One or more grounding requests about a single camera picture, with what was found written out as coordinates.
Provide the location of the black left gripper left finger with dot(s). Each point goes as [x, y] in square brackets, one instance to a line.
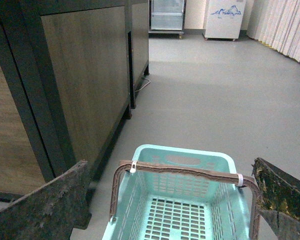
[52, 211]

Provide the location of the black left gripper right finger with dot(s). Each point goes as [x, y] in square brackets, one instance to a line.
[280, 199]

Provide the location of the brown basket handle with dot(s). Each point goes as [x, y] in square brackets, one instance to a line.
[230, 178]

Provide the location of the light blue plastic basket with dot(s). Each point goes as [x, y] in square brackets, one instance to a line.
[166, 206]

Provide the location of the dark wooden display cabinet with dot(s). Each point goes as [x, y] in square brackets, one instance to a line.
[69, 72]

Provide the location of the white curtain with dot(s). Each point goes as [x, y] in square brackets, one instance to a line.
[276, 23]

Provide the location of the white chest freezer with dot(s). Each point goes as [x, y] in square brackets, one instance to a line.
[223, 19]

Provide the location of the glass door fridge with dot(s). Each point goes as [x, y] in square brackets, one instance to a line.
[167, 17]

